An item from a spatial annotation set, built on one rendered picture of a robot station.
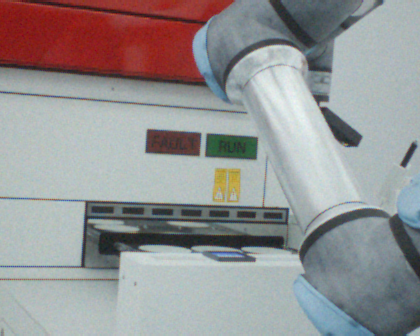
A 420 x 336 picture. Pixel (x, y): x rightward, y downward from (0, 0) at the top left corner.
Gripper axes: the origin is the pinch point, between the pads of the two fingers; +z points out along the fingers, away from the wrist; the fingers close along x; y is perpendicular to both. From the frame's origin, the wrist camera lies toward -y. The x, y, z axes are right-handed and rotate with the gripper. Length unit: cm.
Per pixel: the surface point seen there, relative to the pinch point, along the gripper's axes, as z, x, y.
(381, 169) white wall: 2, -154, -145
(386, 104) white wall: -26, -154, -145
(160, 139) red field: -9.3, -19.0, 24.3
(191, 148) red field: -7.8, -18.4, 17.5
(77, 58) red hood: -24, -16, 44
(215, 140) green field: -9.7, -17.9, 12.4
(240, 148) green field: -8.4, -17.4, 6.6
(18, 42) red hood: -25, -17, 55
